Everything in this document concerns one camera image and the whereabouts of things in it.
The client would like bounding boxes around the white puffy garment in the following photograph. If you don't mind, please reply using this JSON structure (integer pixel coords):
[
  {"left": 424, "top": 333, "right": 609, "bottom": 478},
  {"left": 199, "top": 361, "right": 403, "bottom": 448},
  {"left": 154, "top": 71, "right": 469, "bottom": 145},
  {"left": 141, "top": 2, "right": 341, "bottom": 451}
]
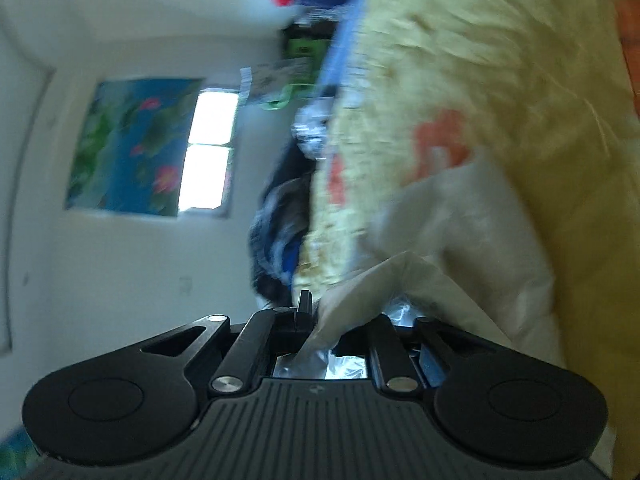
[{"left": 282, "top": 151, "right": 565, "bottom": 378}]

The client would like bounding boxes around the patterned white cushion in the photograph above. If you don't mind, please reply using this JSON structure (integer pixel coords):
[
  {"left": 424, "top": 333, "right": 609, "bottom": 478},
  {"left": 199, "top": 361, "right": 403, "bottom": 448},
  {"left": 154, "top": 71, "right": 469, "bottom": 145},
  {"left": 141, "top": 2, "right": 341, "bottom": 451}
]
[{"left": 239, "top": 58, "right": 314, "bottom": 110}]

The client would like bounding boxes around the bright window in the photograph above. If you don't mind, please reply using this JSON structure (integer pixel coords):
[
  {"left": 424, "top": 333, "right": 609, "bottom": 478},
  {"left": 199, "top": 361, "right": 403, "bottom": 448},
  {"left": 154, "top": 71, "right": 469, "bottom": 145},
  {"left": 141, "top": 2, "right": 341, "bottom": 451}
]
[{"left": 179, "top": 89, "right": 239, "bottom": 212}]

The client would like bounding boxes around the blue bed sheet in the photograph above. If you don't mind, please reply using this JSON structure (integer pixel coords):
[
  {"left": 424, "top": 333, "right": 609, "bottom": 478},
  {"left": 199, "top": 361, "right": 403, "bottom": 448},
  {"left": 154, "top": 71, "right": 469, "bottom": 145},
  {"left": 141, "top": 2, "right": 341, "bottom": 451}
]
[{"left": 314, "top": 0, "right": 366, "bottom": 96}]

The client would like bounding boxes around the lotus print roller blind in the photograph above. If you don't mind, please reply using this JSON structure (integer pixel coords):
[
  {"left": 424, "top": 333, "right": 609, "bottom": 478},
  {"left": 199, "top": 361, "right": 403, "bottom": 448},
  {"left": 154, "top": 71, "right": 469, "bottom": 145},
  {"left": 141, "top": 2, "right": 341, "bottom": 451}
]
[{"left": 65, "top": 78, "right": 203, "bottom": 217}]

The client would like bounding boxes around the crumpled silver plastic bag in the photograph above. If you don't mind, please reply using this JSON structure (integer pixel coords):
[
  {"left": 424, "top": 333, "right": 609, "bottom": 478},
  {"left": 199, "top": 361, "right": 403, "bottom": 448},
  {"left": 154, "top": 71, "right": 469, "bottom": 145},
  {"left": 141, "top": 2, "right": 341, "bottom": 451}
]
[{"left": 292, "top": 96, "right": 334, "bottom": 160}]

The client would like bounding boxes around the dark striped clothes pile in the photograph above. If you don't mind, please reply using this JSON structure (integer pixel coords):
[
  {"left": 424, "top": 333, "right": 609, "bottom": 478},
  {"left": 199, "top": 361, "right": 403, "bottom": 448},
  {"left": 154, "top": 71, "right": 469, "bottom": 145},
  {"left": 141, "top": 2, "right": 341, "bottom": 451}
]
[{"left": 248, "top": 140, "right": 316, "bottom": 307}]

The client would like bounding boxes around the green plastic chair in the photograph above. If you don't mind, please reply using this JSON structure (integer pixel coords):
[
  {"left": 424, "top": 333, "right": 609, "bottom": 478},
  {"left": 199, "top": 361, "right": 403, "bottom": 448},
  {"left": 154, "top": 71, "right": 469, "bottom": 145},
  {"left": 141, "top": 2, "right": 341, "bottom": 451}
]
[{"left": 250, "top": 20, "right": 336, "bottom": 110}]

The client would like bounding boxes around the yellow floral quilt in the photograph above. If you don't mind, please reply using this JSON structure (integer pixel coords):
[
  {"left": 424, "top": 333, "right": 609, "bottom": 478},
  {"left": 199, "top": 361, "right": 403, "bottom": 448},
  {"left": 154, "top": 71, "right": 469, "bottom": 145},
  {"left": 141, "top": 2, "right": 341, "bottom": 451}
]
[{"left": 294, "top": 0, "right": 639, "bottom": 479}]

